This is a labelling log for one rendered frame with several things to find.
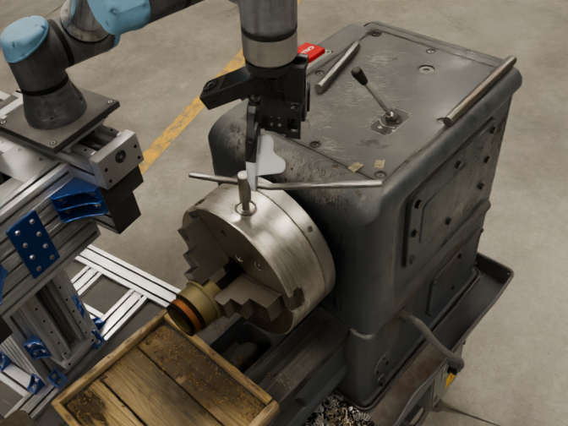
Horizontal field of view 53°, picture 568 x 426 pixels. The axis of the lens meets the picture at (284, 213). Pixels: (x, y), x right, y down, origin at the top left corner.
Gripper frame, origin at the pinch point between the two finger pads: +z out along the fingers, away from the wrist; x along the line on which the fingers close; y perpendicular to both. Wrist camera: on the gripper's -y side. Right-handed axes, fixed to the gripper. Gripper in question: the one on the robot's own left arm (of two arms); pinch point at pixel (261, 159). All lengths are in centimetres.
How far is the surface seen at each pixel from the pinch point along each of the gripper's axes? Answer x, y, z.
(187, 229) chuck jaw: -3.3, -14.4, 17.7
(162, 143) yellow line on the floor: 159, -106, 153
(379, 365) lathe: 2, 26, 66
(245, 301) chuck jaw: -12.3, -1.0, 24.1
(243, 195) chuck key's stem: -1.1, -3.3, 8.2
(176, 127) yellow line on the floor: 175, -104, 153
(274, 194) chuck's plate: 4.3, 0.7, 12.6
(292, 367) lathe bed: -11, 7, 48
